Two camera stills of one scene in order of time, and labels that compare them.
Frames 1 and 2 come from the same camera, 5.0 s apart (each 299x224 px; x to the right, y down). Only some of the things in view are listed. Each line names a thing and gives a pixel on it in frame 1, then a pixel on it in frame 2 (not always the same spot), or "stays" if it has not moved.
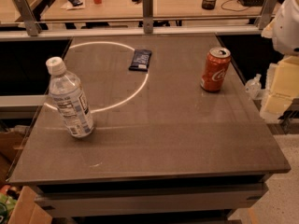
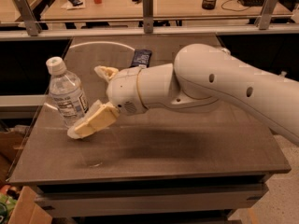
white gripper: (287, 25) to (123, 90)
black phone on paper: (75, 2) stays
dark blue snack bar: (140, 60) stays
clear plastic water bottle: (70, 99) stays
